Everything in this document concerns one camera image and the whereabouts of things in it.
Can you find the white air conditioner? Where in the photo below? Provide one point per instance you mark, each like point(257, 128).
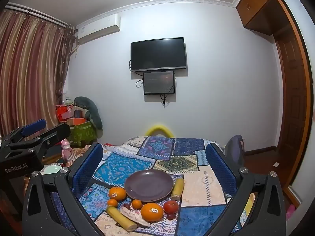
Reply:
point(98, 29)

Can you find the large orange with sticker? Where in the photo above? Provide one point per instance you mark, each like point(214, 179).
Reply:
point(117, 192)
point(150, 213)

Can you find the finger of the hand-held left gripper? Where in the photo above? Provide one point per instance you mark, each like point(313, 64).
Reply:
point(56, 131)
point(34, 125)

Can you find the purple round plate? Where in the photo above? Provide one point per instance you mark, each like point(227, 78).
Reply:
point(149, 184)

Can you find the pink toy figure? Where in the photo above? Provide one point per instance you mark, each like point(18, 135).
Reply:
point(66, 150)

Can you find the orange flat box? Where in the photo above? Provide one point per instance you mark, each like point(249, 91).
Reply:
point(76, 121)

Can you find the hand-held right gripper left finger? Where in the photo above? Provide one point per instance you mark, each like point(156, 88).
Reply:
point(86, 167)

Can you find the dark red grape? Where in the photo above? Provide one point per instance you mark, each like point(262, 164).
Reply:
point(126, 205)
point(171, 216)

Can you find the crumpled paper wrapper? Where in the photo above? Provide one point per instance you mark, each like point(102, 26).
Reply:
point(130, 213)

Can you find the striped brown curtain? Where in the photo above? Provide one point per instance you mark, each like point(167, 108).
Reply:
point(29, 73)

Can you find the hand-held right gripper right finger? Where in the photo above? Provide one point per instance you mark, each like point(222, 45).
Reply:
point(220, 167)

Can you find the white floor socket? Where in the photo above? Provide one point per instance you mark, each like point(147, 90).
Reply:
point(276, 164)

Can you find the small tangerine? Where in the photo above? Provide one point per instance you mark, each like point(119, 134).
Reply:
point(137, 204)
point(112, 202)

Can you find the grey chair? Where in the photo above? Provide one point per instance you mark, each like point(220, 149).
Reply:
point(233, 150)

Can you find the red gift box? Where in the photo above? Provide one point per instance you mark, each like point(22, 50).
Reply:
point(63, 113)

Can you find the long banana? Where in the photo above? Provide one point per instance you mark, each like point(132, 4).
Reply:
point(120, 218)

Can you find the brown wooden door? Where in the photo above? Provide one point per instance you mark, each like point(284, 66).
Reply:
point(290, 91)

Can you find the black wall television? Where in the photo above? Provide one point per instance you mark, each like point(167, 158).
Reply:
point(158, 54)

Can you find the wooden overhead cabinet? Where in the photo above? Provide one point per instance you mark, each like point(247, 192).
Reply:
point(260, 7)

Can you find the light green bowl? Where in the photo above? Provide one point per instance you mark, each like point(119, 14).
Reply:
point(51, 169)

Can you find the patchwork printed blanket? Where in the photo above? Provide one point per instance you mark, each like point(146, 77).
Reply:
point(196, 189)

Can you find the red tomato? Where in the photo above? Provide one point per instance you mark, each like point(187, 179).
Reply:
point(171, 206)

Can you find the short banana piece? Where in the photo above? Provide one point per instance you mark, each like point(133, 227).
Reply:
point(177, 189)

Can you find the small black wall monitor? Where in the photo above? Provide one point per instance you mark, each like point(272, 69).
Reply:
point(158, 82)

